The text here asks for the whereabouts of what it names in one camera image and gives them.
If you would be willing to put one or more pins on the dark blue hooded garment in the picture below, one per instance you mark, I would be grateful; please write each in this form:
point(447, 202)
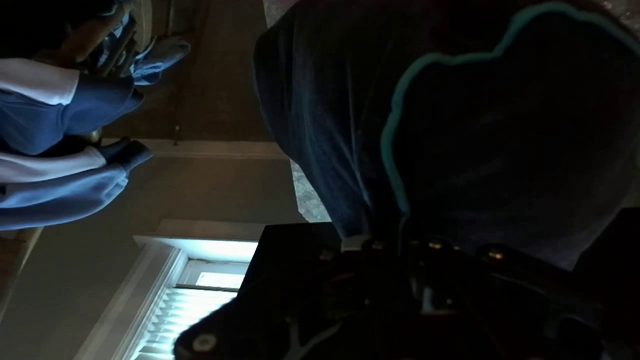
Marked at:
point(467, 132)

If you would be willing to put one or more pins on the window with white blinds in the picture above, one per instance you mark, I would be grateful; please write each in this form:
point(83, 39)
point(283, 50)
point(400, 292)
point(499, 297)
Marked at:
point(166, 313)

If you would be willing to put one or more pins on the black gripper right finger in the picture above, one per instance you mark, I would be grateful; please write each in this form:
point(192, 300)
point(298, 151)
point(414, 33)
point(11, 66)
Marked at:
point(616, 287)

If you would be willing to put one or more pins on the blue and white jacket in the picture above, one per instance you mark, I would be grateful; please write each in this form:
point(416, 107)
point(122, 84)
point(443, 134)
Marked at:
point(40, 112)

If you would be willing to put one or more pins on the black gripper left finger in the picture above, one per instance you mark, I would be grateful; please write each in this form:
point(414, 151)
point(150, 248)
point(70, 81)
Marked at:
point(280, 281)

